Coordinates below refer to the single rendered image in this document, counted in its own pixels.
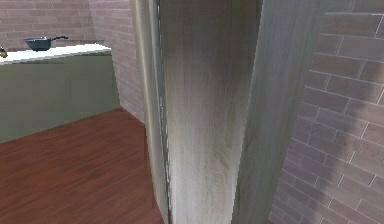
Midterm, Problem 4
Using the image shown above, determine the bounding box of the green counter with white top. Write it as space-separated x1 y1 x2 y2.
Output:
0 43 121 145

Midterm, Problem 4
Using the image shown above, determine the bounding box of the pale wooden room door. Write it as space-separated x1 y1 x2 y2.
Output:
129 0 324 224

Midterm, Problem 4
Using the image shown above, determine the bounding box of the dark blue frying pan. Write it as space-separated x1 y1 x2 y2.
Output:
23 35 69 53

